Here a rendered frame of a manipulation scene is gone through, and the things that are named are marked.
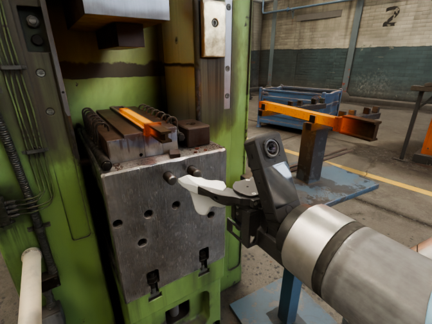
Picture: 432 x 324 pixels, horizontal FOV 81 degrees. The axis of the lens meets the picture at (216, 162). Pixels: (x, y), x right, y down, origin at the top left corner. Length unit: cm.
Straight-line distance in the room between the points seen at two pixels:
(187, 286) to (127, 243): 33
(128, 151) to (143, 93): 53
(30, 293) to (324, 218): 73
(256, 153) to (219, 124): 71
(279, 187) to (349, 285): 13
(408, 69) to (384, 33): 110
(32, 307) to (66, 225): 26
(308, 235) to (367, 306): 7
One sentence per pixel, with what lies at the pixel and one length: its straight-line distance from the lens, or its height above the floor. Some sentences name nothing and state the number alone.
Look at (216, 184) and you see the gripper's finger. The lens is 38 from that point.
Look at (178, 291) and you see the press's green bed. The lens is 102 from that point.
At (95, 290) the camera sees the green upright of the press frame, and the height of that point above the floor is 38.
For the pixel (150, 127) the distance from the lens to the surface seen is 71.
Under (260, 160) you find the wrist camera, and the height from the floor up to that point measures 106.
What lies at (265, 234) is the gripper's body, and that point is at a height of 96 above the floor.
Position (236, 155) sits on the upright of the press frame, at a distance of 113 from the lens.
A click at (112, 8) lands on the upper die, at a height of 128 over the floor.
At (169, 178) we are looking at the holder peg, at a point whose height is 88.
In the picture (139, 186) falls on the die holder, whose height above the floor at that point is 86.
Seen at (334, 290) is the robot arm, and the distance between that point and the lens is 28.
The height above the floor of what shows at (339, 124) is 103.
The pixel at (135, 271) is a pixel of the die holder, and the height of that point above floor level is 58.
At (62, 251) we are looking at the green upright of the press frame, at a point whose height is 60.
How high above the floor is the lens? 118
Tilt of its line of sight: 22 degrees down
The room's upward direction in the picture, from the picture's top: straight up
